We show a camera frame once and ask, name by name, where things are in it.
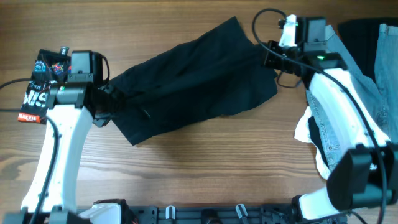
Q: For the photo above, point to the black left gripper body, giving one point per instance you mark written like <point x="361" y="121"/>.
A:
<point x="102" y="117"/>

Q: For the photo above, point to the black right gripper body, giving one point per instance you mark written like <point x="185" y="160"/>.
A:
<point x="281" y="63"/>

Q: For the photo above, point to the black t-shirt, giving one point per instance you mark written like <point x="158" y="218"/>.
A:
<point x="219" y="74"/>

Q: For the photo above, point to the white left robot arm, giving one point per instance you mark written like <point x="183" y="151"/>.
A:
<point x="68" y="92"/>

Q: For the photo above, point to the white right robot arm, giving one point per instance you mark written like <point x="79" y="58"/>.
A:
<point x="353" y="116"/>

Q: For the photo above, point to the folded black printed jersey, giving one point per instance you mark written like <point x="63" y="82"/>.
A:
<point x="49" y="68"/>

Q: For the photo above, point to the white garment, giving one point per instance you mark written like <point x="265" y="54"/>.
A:
<point x="302" y="134"/>

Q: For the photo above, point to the black garment in pile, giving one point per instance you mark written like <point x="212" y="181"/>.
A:
<point x="360" y="38"/>

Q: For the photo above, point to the light blue denim jeans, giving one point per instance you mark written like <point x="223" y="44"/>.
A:
<point x="379" y="96"/>

